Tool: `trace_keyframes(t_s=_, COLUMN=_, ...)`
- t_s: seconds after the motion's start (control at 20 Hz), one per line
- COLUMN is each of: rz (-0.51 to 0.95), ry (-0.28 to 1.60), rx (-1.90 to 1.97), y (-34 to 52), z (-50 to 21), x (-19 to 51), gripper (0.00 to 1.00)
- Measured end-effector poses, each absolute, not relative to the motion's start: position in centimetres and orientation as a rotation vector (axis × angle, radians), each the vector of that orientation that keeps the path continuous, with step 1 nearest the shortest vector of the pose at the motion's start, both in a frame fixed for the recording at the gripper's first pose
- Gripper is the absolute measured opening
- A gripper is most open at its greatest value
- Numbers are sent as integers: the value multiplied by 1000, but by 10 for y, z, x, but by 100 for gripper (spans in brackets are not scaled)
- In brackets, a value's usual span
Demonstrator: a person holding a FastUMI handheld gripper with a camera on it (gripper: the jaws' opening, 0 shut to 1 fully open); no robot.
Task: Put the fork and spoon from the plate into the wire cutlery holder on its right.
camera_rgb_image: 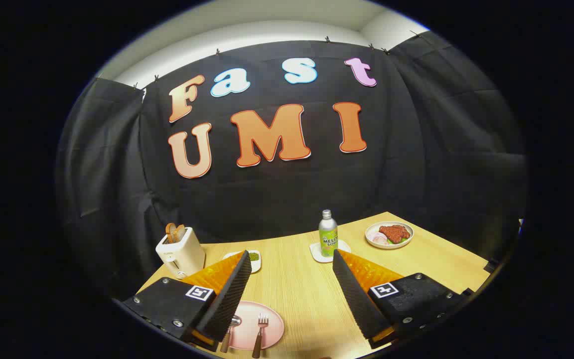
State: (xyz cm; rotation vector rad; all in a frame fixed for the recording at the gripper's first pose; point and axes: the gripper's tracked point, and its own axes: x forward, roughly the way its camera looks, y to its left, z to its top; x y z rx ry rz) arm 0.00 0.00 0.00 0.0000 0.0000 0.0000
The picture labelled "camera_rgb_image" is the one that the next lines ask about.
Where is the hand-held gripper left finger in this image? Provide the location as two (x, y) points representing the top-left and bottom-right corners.
(122, 250), (253, 352)

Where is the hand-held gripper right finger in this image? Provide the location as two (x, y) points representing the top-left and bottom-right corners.
(332, 249), (469, 350)

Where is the wooden-handled metal spoon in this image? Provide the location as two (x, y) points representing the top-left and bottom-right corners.
(220, 315), (242, 354)

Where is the wooden-handled metal fork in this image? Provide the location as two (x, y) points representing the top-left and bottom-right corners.
(252, 313), (269, 359)

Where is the pink round plate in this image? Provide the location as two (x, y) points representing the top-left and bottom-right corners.
(225, 301), (285, 351)

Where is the white divided dish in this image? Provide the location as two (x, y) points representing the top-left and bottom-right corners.
(223, 250), (262, 273)

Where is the white square coaster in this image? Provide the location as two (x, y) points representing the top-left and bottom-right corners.
(309, 240), (352, 263)

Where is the cream white toaster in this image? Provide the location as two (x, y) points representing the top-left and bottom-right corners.
(155, 227), (206, 280)

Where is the white oval food plate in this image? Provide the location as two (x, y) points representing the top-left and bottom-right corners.
(365, 221), (415, 249)

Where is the green soda bottle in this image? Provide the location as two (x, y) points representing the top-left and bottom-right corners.
(318, 209), (338, 258)

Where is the red-brown meat piece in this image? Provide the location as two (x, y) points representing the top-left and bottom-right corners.
(379, 224), (411, 244)

